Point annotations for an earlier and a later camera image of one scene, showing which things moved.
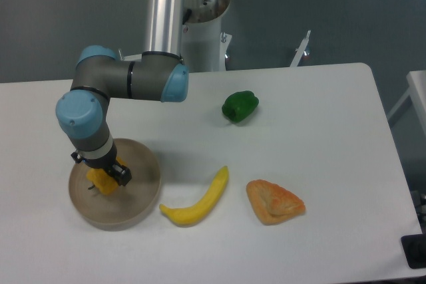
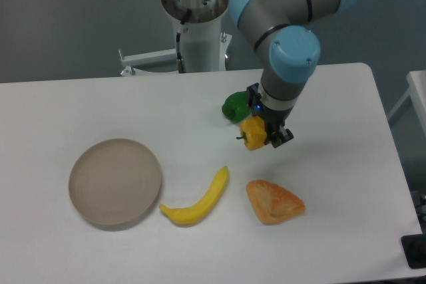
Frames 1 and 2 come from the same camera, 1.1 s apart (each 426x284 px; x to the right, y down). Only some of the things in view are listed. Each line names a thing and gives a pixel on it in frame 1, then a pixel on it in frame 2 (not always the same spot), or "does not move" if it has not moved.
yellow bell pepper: (104, 182) → (253, 131)
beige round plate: (128, 205) does not move
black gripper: (101, 163) → (275, 119)
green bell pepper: (239, 105) does not move
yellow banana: (200, 209) does not move
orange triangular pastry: (271, 203) does not move
